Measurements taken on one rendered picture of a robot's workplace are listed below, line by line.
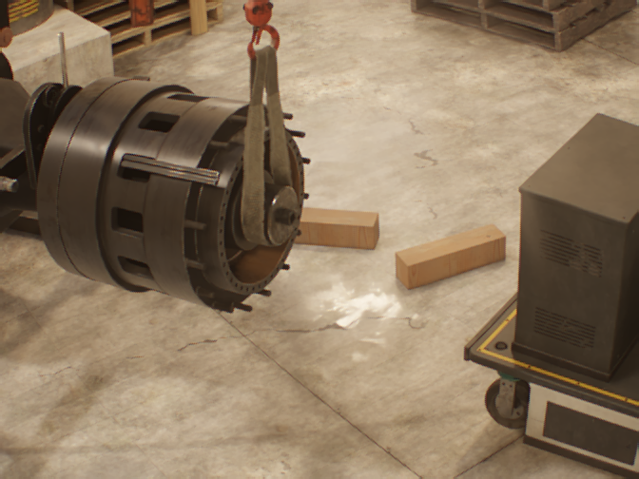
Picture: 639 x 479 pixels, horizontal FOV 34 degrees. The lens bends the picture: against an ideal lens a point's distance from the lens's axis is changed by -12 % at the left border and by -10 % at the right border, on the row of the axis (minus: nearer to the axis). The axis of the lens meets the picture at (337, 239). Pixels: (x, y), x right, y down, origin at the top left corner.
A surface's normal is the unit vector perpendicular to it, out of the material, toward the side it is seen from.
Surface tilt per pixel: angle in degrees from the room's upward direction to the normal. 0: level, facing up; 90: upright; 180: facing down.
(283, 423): 0
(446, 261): 90
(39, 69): 90
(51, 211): 80
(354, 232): 90
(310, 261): 0
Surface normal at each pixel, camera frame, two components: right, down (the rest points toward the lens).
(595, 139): -0.05, -0.85
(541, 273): -0.59, 0.45
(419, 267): 0.40, 0.47
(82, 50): 0.59, 0.40
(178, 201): -0.43, 0.00
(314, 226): -0.22, 0.52
